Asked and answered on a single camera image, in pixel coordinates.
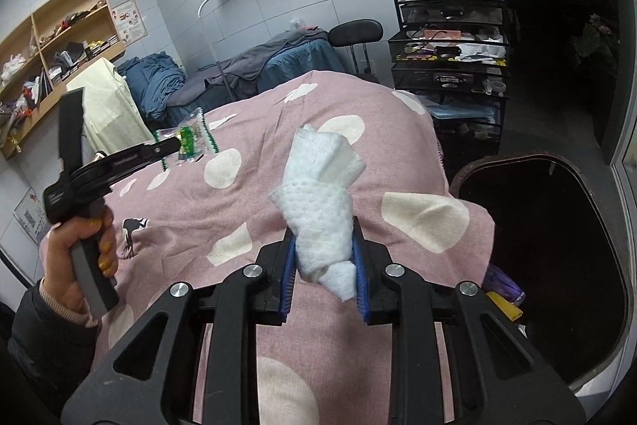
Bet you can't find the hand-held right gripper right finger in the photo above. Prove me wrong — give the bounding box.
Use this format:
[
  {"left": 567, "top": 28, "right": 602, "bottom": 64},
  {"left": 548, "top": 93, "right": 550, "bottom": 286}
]
[{"left": 348, "top": 215, "right": 586, "bottom": 425}]

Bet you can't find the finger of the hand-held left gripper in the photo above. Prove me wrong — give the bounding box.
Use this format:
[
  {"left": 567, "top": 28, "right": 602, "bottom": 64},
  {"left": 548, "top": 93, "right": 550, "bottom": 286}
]
[{"left": 111, "top": 137, "right": 182, "bottom": 180}]

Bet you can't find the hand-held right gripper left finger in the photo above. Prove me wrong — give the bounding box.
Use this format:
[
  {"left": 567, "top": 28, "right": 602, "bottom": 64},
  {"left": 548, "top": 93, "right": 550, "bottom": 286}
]
[{"left": 60, "top": 226, "right": 299, "bottom": 425}]

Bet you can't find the clear green candy wrapper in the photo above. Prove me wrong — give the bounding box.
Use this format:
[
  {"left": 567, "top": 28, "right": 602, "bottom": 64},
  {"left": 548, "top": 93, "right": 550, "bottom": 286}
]
[{"left": 151, "top": 106, "right": 220, "bottom": 177}]

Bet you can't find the white tissue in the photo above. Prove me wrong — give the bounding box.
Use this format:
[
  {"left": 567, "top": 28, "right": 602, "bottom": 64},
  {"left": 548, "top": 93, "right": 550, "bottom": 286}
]
[{"left": 267, "top": 122, "right": 367, "bottom": 304}]

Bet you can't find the black trash bin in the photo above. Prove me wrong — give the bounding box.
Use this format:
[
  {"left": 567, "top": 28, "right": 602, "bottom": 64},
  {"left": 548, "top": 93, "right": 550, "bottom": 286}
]
[{"left": 447, "top": 149, "right": 631, "bottom": 394}]

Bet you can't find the person's left forearm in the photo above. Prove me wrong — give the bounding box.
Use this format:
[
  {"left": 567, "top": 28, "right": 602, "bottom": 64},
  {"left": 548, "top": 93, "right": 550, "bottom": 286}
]
[{"left": 7, "top": 278, "right": 103, "bottom": 417}]

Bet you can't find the person's left hand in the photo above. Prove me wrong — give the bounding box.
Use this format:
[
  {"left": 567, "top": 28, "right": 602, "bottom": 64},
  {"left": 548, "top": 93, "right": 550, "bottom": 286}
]
[{"left": 38, "top": 200, "right": 121, "bottom": 319}]

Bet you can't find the cream cloth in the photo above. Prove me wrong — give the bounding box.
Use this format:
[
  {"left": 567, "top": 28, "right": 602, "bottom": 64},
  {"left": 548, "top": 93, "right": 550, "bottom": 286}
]
[{"left": 66, "top": 56, "right": 150, "bottom": 148}]

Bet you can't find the blue crumpled cloth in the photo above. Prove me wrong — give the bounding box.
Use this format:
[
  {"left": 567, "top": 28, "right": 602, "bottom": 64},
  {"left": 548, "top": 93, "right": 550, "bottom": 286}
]
[{"left": 116, "top": 52, "right": 188, "bottom": 122}]

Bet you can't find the pink polka-dot blanket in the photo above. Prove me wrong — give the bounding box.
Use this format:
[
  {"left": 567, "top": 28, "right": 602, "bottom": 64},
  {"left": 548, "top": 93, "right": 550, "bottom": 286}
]
[{"left": 37, "top": 69, "right": 496, "bottom": 425}]

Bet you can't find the white curved lamp pole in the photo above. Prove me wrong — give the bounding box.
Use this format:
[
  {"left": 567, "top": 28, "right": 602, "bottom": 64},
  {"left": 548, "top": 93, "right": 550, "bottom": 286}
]
[{"left": 197, "top": 0, "right": 299, "bottom": 108}]

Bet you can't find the purple wrapper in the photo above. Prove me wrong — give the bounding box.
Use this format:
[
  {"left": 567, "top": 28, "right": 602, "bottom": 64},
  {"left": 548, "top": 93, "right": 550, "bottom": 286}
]
[{"left": 482, "top": 265, "right": 526, "bottom": 302}]

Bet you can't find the yellow wrapper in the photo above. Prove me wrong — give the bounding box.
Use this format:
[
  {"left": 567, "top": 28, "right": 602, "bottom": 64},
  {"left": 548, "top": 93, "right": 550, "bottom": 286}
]
[{"left": 487, "top": 292, "right": 524, "bottom": 321}]

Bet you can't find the grey blanket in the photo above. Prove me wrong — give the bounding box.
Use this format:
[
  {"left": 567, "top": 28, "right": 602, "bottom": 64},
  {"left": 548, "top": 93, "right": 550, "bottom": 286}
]
[{"left": 206, "top": 26, "right": 332, "bottom": 92}]

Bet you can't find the massage bed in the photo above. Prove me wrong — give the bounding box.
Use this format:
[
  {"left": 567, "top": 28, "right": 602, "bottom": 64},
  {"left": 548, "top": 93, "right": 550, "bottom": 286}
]
[{"left": 166, "top": 26, "right": 350, "bottom": 118}]

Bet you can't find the black mesh trolley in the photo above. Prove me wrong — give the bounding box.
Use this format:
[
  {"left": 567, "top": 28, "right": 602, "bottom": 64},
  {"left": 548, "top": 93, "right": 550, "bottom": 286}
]
[{"left": 387, "top": 0, "right": 512, "bottom": 158}]

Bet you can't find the black stool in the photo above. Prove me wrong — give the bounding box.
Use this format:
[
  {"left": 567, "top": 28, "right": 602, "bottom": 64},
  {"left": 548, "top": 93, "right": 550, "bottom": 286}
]
[{"left": 329, "top": 19, "right": 384, "bottom": 75}]

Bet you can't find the potted pink flower plant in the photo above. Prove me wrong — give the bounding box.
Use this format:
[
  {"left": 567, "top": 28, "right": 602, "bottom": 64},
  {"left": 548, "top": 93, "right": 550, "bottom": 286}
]
[{"left": 572, "top": 14, "right": 621, "bottom": 72}]

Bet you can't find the wall poster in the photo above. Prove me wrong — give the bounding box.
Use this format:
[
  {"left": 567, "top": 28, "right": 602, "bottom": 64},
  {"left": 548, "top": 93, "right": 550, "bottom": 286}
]
[{"left": 110, "top": 0, "right": 149, "bottom": 45}]

